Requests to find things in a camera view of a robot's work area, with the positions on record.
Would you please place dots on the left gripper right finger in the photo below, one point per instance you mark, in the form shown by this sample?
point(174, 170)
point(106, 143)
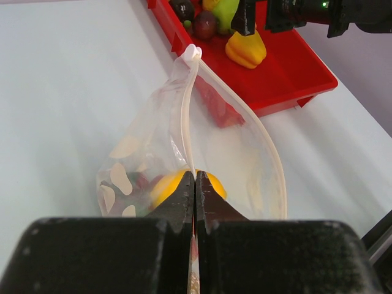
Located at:
point(238, 255)

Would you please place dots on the lychee bunch with leaves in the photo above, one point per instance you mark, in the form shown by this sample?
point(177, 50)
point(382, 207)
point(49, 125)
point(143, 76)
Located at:
point(113, 201)

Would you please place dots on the yellow lemon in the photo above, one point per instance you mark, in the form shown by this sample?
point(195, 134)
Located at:
point(169, 183)

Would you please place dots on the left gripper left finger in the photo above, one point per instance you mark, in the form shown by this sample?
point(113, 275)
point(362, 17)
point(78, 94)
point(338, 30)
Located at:
point(150, 254)

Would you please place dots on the dark mangosteen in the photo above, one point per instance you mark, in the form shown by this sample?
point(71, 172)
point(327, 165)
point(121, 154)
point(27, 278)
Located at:
point(184, 10)

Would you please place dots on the yellow bell pepper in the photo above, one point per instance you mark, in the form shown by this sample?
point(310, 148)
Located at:
point(247, 51)

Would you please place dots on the clear zip bag with pattern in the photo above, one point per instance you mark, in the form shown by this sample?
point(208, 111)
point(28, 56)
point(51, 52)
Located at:
point(195, 121)

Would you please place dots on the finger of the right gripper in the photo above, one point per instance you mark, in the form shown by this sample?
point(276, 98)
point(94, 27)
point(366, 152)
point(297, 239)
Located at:
point(243, 21)

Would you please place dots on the purple passion fruit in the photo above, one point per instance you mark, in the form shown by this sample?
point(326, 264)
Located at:
point(205, 25)

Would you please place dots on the green apple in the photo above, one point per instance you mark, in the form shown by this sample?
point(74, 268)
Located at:
point(224, 11)

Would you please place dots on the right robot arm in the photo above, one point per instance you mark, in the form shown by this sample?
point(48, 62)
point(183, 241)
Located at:
point(372, 17)

